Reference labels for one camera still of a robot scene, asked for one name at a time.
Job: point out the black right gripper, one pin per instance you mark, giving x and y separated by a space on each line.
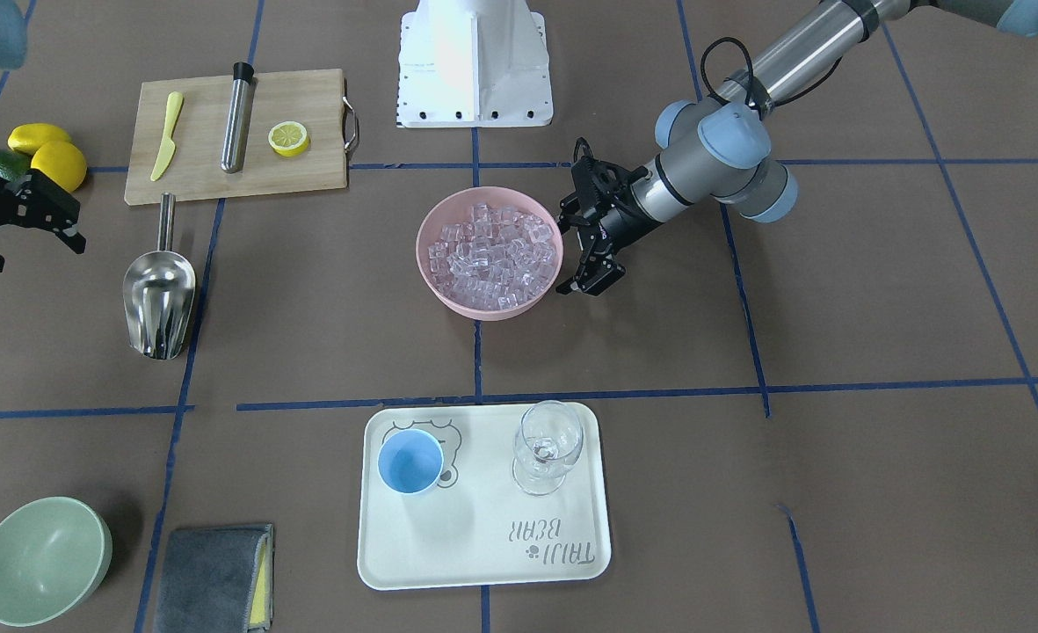
33 204

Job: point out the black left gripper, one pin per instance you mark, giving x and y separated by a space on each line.
627 224

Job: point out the metal ice scoop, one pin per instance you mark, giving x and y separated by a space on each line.
158 291

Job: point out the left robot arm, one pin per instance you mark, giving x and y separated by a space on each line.
717 148

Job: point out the pink bowl of ice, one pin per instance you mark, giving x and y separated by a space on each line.
489 253

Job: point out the blue plastic cup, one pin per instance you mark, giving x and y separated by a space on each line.
411 461

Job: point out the green avocado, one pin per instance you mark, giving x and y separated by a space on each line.
13 164

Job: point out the yellow lemon front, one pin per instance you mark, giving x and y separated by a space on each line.
63 162

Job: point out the yellow lemon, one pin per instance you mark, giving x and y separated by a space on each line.
63 162
26 139

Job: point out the yellow lemon back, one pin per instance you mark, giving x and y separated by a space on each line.
26 139

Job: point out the clear wine glass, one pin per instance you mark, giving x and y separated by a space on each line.
547 445

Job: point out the yellow plastic knife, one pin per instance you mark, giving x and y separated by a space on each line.
167 147

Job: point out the steel cylinder muddler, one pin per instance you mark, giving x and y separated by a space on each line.
238 121

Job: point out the cream serving tray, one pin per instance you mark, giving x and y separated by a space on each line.
469 523

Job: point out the lemon half slice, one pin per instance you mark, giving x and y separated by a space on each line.
289 138

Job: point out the green ceramic bowl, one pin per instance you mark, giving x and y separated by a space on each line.
54 553

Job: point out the grey folded cloth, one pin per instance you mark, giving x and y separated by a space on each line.
217 579

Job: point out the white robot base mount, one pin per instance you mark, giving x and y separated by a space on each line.
465 64

